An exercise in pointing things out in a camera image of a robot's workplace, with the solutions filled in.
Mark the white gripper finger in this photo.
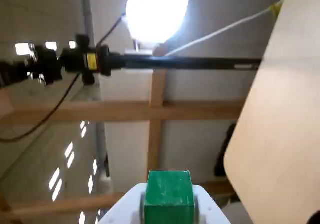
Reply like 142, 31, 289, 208
191, 184, 232, 224
97, 183, 149, 224

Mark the green cube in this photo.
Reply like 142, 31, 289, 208
143, 169, 196, 224

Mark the dark object behind table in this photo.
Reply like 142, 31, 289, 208
213, 123, 238, 178

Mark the horizontal wooden beam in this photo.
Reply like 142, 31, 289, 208
0, 99, 247, 128

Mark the black Neewer stand pole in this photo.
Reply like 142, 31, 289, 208
99, 51, 264, 71

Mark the black stand clamp joint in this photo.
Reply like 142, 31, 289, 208
59, 33, 111, 86

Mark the bright white studio lamp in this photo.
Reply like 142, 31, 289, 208
124, 0, 190, 44

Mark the grey vertical pipe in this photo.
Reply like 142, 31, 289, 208
80, 0, 112, 179

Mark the vertical wooden post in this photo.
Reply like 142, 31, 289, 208
146, 69, 168, 184

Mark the long black cable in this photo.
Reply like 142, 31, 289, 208
0, 73, 81, 143

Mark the short black lamp cable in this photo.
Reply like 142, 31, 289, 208
95, 12, 127, 47

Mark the white cable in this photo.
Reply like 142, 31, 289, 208
164, 0, 286, 57

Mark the yellow cable tie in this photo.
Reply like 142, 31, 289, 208
268, 1, 284, 18

